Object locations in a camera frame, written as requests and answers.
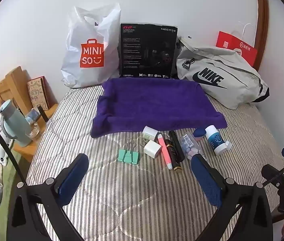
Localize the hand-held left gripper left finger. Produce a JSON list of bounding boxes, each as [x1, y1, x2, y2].
[[7, 153, 90, 241]]

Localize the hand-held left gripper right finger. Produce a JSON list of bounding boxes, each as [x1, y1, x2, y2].
[[191, 154, 274, 241]]

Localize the clear candy bottle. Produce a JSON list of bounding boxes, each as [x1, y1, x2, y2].
[[178, 132, 207, 161]]

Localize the white and blue bottle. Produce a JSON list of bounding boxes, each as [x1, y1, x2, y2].
[[204, 125, 232, 155]]

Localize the pink jar with blue lid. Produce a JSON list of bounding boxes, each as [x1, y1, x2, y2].
[[193, 128, 207, 139]]

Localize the pink highlighter pen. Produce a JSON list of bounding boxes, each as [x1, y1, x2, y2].
[[157, 134, 173, 170]]

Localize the mint binder clip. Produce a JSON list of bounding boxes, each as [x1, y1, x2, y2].
[[118, 139, 140, 165]]

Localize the white charger cube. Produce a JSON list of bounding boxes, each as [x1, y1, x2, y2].
[[144, 141, 162, 159]]

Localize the black gold-patterned tube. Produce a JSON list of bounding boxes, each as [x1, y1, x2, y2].
[[164, 139, 182, 173]]

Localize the plain black tube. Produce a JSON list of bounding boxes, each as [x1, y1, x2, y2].
[[168, 130, 185, 161]]

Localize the clear glass cup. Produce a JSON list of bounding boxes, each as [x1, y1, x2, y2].
[[25, 122, 41, 141]]

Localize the striped bed sheet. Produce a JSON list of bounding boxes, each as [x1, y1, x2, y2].
[[27, 84, 284, 241]]

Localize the green sheet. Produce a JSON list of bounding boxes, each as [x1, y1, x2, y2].
[[0, 151, 29, 241]]

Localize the small black cylinder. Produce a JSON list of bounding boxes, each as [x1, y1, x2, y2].
[[37, 105, 49, 122]]

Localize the blue packet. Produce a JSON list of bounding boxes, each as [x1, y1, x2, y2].
[[25, 107, 41, 123]]

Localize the purple towel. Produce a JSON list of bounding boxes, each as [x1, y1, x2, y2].
[[90, 77, 228, 138]]

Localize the patterned book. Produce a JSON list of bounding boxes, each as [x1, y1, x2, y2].
[[27, 76, 50, 111]]

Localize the grey sling bag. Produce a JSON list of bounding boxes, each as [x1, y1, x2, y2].
[[176, 36, 270, 109]]

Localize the red paper bag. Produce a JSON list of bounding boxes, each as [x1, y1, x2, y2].
[[216, 22, 258, 68]]

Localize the black headset box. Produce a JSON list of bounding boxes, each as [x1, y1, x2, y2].
[[119, 22, 179, 80]]

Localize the white plastic shopping bag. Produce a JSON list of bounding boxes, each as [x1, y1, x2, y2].
[[61, 3, 121, 89]]

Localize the black cable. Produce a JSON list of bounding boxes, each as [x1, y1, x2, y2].
[[0, 117, 28, 184]]

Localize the brown wooden bed post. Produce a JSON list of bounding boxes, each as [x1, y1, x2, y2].
[[255, 0, 270, 72]]

